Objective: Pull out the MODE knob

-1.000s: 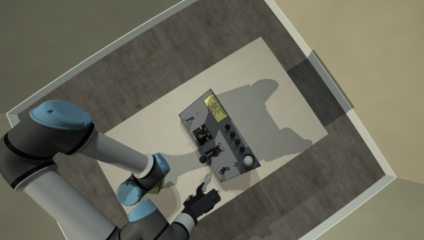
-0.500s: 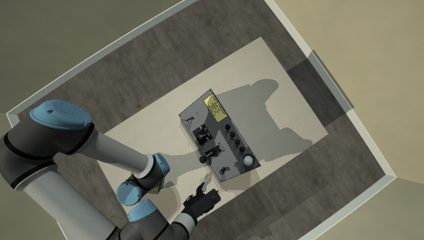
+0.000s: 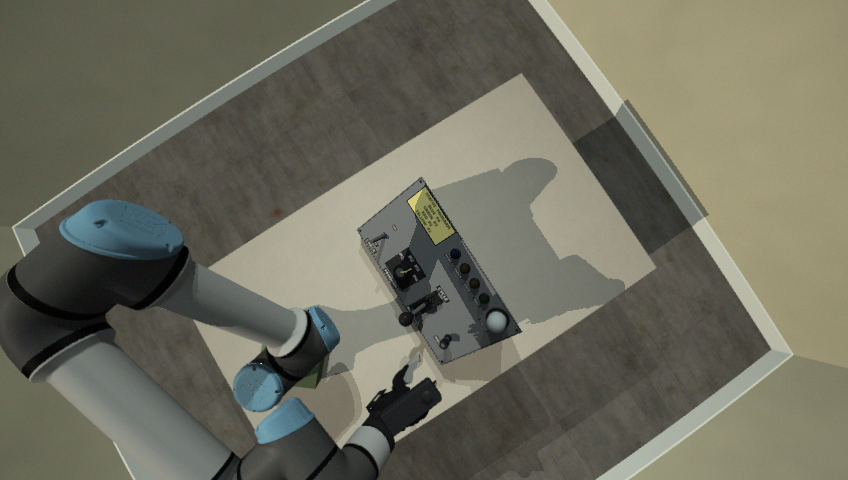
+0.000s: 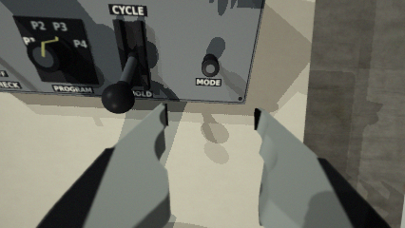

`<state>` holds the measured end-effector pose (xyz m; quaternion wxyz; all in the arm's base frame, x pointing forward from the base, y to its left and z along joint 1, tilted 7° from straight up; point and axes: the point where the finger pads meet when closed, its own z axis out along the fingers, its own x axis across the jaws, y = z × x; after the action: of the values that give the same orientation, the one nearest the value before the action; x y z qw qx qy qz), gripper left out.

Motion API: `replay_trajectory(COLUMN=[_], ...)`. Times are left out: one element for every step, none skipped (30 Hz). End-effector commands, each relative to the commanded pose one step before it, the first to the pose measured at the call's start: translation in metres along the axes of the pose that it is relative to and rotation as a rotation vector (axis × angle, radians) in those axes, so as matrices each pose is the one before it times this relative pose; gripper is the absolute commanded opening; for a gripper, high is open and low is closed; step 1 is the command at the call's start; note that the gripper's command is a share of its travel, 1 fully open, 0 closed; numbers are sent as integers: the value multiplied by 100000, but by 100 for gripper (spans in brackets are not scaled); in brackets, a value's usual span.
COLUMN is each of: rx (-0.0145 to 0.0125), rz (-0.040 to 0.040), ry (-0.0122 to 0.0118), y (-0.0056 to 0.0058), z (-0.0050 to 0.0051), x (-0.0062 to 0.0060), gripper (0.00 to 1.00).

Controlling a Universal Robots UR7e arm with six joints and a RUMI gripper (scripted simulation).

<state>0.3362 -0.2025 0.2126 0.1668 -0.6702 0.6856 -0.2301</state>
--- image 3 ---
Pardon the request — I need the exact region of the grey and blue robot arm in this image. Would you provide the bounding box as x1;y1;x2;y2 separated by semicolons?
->
0;200;390;480

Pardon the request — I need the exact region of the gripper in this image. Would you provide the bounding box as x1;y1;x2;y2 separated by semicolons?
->
361;354;420;454

